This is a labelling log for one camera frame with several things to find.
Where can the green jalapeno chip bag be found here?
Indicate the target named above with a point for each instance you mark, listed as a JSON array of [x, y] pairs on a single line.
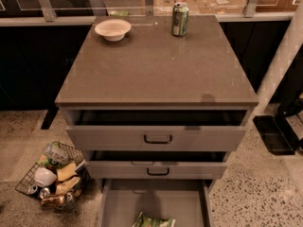
[[145, 221]]

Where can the grey drawer cabinet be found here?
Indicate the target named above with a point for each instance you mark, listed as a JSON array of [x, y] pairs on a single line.
[[153, 78]]

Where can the grey top drawer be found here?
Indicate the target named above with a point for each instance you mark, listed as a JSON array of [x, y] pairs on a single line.
[[156, 138]]

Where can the grey drawer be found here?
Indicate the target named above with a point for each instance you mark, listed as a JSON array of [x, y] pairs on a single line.
[[185, 201], [176, 165], [156, 138]]

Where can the grey middle drawer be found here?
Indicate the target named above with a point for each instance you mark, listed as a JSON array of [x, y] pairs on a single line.
[[176, 165]]

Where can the white bowl on counter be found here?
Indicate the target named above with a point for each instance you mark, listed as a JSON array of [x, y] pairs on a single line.
[[113, 30]]

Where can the grey bottom drawer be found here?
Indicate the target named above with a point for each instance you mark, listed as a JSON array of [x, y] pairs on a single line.
[[185, 201]]

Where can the brown snack bag in basket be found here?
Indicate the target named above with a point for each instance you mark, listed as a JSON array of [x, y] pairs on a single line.
[[53, 201]]

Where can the green soda can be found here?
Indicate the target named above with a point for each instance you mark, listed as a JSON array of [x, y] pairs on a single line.
[[180, 13]]

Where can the yellow sponge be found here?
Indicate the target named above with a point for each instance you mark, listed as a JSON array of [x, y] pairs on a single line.
[[66, 172]]

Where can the clear plastic bottle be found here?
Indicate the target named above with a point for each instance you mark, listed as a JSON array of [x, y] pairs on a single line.
[[55, 154]]

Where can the white bowl in basket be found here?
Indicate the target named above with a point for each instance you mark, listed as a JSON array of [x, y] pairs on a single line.
[[44, 177]]

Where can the black tray on floor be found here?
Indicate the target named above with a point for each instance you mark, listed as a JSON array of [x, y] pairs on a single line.
[[278, 135]]

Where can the silver can in basket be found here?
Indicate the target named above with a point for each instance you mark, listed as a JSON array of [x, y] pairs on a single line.
[[44, 192]]

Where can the white pillar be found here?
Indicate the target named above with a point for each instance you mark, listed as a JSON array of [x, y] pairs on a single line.
[[282, 60]]

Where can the black wire basket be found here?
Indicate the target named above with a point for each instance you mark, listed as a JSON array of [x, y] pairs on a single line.
[[71, 188]]

